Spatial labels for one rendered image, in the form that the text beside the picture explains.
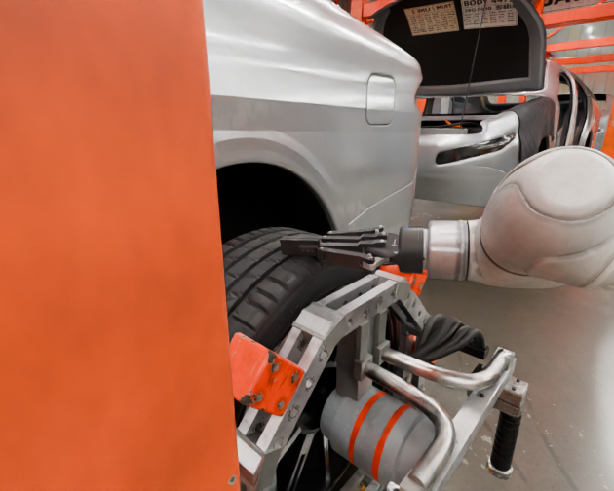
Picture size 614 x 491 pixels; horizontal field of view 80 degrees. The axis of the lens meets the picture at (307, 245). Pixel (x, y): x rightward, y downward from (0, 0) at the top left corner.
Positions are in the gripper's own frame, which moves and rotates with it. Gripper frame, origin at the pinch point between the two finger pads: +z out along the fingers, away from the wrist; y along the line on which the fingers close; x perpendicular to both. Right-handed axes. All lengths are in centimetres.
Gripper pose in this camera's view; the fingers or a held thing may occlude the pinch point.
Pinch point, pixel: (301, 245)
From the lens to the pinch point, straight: 63.2
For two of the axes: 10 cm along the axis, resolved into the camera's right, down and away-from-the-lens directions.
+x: -1.2, -9.0, -4.3
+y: 2.9, -4.5, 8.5
